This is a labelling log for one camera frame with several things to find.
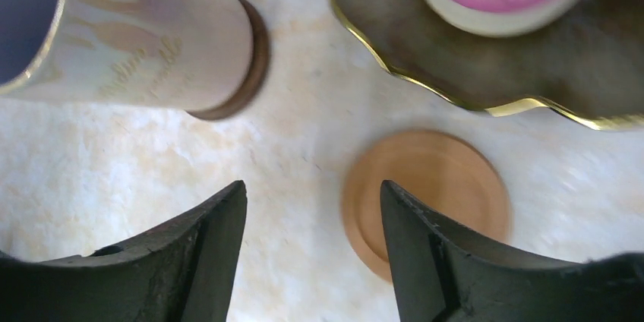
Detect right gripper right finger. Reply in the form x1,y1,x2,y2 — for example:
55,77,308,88
380,181,643,321

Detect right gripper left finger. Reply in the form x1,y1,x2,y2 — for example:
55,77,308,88
1,181,247,321

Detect light brown round coaster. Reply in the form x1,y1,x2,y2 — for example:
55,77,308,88
341,130,512,283

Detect dark brown round coaster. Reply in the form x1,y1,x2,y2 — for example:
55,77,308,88
186,0,271,122

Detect three-tier glass cake stand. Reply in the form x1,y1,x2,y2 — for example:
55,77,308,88
330,0,643,131

